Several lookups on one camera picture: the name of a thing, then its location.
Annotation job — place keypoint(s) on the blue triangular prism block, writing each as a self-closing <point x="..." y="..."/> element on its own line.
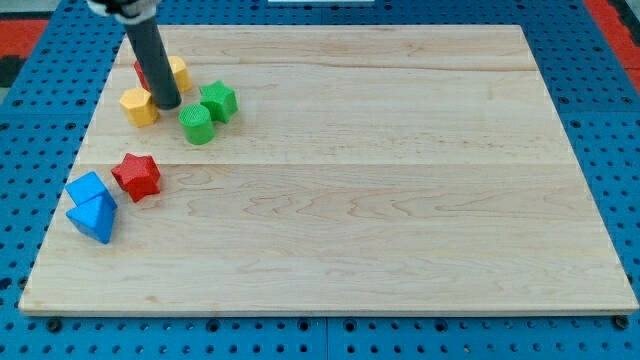
<point x="94" y="218"/>

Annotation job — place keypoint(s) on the red star block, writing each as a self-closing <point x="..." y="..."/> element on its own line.
<point x="138" y="176"/>

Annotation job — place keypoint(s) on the yellow block behind rod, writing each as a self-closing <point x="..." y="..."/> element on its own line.
<point x="180" y="72"/>

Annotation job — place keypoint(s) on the white black rod mount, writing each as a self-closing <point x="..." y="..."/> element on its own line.
<point x="127" y="12"/>

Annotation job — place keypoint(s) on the red block behind rod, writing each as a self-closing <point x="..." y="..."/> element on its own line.
<point x="141" y="77"/>

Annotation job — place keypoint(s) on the wooden board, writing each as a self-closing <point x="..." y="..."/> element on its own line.
<point x="375" y="171"/>

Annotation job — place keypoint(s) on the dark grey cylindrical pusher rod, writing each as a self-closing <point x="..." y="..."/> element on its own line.
<point x="150" y="53"/>

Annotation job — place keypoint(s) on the blue cube block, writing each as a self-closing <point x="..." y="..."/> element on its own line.
<point x="88" y="187"/>

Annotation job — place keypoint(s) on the green cylinder block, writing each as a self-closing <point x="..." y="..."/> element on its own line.
<point x="195" y="120"/>

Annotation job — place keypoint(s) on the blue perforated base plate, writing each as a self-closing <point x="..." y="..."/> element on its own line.
<point x="49" y="106"/>

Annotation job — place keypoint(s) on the yellow hexagon block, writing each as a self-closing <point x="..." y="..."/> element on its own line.
<point x="138" y="107"/>

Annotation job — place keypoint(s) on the green star block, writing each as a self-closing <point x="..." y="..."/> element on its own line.
<point x="220" y="100"/>

